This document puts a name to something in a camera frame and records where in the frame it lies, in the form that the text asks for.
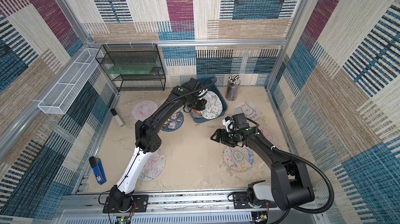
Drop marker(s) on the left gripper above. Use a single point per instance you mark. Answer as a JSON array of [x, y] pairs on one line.
[[203, 107]]

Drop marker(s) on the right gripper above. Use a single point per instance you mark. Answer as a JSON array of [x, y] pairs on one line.
[[221, 136]]

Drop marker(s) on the blue character coaster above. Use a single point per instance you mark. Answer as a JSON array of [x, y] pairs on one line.
[[196, 114]]

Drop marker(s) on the white daisy coaster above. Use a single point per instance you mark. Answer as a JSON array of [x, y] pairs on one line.
[[214, 106]]

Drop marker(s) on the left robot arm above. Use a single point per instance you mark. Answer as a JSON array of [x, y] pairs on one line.
[[147, 141]]

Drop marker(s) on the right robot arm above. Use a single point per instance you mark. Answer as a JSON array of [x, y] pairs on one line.
[[290, 184]]

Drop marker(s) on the teal plastic storage box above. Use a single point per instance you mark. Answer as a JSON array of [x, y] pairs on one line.
[[225, 106]]

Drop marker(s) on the cream cartoon coaster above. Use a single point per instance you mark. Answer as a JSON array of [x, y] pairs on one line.
[[238, 159]]

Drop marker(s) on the dark blue cartoon coaster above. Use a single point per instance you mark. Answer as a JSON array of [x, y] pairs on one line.
[[173, 123]]

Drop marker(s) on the white dog coaster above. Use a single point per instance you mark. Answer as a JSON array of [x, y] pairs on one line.
[[250, 110]]

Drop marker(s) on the pink rabbit coaster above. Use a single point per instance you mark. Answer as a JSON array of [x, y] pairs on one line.
[[269, 135]]

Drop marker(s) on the cup of colored pencils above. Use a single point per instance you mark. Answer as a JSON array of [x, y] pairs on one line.
[[234, 81]]

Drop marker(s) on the pink kitty coaster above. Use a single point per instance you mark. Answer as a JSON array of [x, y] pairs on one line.
[[143, 110]]

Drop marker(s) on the green board on shelf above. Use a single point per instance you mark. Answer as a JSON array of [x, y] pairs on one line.
[[130, 69]]

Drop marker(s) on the pink blossom coaster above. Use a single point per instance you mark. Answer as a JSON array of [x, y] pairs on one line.
[[153, 167]]

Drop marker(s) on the white marker black cap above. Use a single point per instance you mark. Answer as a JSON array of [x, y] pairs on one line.
[[117, 117]]

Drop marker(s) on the blue handheld device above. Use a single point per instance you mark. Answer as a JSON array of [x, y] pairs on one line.
[[98, 170]]

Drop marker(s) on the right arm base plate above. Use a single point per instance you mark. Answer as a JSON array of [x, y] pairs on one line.
[[243, 200]]

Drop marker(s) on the black wire shelf rack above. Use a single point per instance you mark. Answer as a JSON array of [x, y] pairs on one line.
[[110, 55]]

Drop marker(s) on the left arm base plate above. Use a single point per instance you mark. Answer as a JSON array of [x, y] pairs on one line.
[[128, 204]]

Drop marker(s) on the white wire mesh basket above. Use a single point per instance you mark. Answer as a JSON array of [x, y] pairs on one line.
[[62, 95]]

